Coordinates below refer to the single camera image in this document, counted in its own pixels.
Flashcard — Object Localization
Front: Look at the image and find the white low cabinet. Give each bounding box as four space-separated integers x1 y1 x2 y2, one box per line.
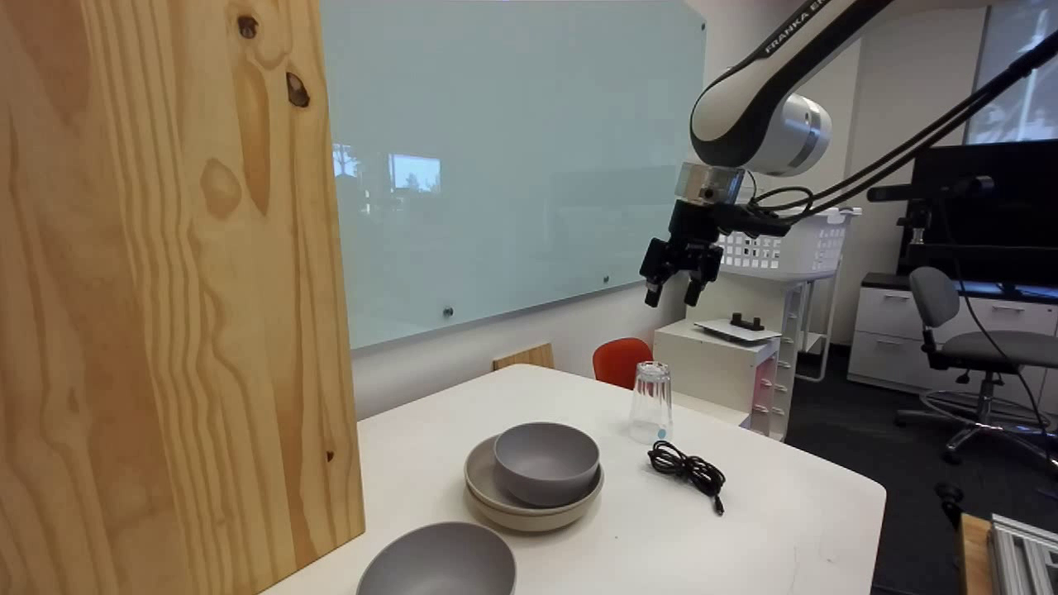
655 316 786 422

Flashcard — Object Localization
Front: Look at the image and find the wooden plywood panel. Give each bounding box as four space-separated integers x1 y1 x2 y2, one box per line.
0 0 368 595

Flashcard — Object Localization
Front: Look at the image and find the gray bowl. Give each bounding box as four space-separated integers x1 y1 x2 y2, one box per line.
490 421 606 509

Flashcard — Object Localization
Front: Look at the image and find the white laundry basket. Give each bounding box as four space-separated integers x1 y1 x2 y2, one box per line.
714 206 863 285

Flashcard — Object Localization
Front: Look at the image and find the grey plate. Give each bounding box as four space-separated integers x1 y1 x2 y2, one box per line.
353 519 518 595

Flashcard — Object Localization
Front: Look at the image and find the glass whiteboard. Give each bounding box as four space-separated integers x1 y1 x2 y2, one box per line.
315 0 712 355

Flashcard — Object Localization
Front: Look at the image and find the clear plastic drawer tower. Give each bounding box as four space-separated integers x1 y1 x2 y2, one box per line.
748 341 799 442

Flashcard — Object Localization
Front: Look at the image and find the beige bottom bowl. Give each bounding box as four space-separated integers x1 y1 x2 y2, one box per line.
463 434 609 537

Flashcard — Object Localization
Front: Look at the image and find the window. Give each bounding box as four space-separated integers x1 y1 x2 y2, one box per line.
967 0 1058 145

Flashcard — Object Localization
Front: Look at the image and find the black stereo camera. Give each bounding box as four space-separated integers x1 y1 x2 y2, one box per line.
865 177 924 206

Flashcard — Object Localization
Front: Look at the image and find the white tray with black parts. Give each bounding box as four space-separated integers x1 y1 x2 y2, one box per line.
701 310 781 346

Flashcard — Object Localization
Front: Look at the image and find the black monitor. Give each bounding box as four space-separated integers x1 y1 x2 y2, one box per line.
897 137 1058 291

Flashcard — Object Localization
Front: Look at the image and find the wooden board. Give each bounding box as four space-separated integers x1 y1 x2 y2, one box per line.
957 509 1003 595

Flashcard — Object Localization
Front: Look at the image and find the red chair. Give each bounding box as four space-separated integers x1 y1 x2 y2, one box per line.
590 332 657 389

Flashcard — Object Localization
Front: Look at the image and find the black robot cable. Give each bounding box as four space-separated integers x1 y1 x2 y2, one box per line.
757 37 1058 224

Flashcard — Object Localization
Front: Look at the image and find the aluminium frame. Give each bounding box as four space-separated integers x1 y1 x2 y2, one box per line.
989 509 1058 595

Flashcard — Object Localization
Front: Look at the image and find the coiled black cable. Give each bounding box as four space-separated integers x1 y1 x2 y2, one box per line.
646 436 730 519

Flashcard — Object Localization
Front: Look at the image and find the white drawer cabinet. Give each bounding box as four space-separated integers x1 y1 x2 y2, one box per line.
843 272 1058 400

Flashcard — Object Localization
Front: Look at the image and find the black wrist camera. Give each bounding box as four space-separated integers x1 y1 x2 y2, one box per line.
720 201 794 239

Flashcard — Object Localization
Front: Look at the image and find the clear drinking glass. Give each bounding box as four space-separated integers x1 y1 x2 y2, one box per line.
628 361 678 442

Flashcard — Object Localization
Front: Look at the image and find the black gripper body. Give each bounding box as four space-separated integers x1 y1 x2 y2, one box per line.
657 201 725 273

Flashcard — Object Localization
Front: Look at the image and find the gray office chair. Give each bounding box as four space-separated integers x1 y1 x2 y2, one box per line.
892 264 1058 467

